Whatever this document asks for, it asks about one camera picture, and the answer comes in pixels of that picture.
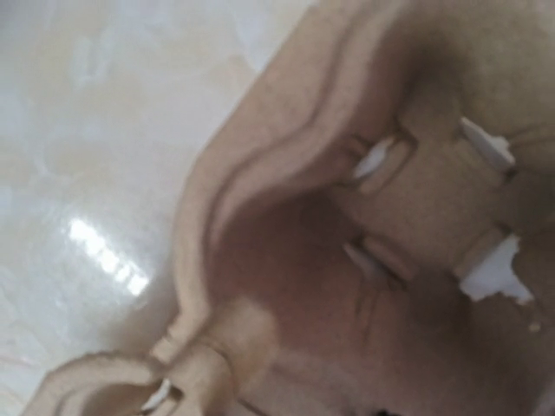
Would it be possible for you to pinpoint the cardboard cup carrier tray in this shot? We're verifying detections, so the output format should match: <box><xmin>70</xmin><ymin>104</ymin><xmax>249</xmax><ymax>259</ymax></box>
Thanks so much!
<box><xmin>23</xmin><ymin>1</ymin><xmax>554</xmax><ymax>415</ymax></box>

